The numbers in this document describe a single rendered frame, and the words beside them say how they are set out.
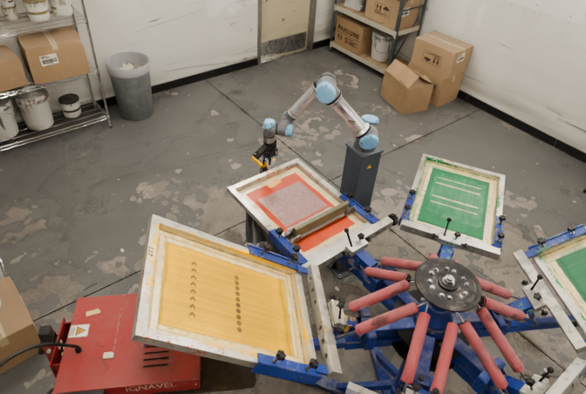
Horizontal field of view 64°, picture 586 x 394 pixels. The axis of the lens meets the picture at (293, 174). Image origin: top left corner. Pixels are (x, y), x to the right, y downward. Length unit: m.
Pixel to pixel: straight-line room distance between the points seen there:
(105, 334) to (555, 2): 5.19
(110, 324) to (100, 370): 0.22
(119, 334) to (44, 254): 2.13
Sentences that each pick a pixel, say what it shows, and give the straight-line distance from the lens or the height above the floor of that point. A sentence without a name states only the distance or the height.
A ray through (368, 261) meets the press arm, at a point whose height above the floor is 1.04.
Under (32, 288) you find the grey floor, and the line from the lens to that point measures 4.12.
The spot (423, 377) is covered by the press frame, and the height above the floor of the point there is 1.05.
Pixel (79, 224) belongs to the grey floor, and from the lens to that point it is 4.47.
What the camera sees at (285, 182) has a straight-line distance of 3.16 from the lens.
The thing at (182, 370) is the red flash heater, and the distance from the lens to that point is 2.15.
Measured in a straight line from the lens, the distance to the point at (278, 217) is 2.90.
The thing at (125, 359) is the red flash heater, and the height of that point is 1.10.
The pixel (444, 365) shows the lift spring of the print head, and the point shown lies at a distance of 2.20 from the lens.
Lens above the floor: 2.98
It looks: 39 degrees down
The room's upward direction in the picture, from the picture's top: 4 degrees clockwise
